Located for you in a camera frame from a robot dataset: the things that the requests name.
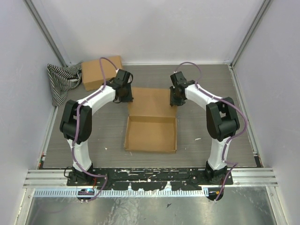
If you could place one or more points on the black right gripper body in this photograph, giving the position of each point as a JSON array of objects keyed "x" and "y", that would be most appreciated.
[{"x": 176, "y": 100}]

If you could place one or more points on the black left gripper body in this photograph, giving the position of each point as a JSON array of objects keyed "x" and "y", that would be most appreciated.
[{"x": 127, "y": 96}]

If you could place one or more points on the brown cardboard box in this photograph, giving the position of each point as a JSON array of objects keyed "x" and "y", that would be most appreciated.
[{"x": 92, "y": 76}]

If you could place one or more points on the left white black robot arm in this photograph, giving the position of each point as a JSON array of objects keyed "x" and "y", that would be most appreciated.
[{"x": 76, "y": 122}]

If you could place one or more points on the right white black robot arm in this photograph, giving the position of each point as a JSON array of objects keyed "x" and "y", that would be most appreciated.
[{"x": 222, "y": 121}]

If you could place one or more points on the striped black white cloth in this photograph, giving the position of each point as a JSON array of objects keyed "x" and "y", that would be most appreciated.
[{"x": 62, "y": 80}]

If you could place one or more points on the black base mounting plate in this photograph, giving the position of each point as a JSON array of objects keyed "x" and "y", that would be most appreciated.
[{"x": 147, "y": 179}]

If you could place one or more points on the left aluminium corner post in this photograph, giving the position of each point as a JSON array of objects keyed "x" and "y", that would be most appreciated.
[{"x": 38, "y": 12}]

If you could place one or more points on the aluminium corner post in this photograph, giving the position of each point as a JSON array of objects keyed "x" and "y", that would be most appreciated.
[
  {"x": 251, "y": 30},
  {"x": 38, "y": 12}
]

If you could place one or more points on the aluminium front rail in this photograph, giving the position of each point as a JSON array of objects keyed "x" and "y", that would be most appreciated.
[{"x": 242, "y": 177}]

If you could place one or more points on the right aluminium corner post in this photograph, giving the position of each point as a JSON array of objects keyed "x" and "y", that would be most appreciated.
[{"x": 251, "y": 30}]

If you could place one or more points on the white slotted cable duct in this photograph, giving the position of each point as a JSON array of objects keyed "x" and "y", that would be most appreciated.
[{"x": 89, "y": 193}]

